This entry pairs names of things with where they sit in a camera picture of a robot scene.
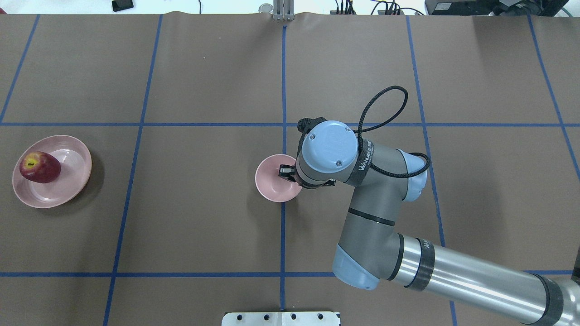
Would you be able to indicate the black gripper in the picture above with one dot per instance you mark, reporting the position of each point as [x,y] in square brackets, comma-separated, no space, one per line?
[287,172]

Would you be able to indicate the pink bowl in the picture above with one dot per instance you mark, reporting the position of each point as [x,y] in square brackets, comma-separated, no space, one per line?
[271,186]

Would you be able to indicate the red apple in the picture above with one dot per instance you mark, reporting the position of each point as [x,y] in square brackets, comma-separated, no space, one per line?
[40,167]

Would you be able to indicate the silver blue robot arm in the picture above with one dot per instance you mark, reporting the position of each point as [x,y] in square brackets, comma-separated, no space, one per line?
[370,249]

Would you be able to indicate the upper black usb hub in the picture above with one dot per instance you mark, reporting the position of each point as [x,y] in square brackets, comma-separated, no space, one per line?
[343,7]

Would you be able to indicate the black usb hub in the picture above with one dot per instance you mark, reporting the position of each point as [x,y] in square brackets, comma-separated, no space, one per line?
[343,7]
[392,8]

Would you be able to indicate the lower black usb hub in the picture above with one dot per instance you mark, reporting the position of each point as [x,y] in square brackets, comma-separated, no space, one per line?
[392,8]

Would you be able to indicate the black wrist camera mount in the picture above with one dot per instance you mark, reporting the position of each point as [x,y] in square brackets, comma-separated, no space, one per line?
[305,125]

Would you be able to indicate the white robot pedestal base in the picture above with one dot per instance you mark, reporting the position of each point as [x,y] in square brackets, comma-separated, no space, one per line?
[315,318]

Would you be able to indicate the aluminium frame post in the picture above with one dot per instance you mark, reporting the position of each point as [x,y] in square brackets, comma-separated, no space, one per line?
[283,10]

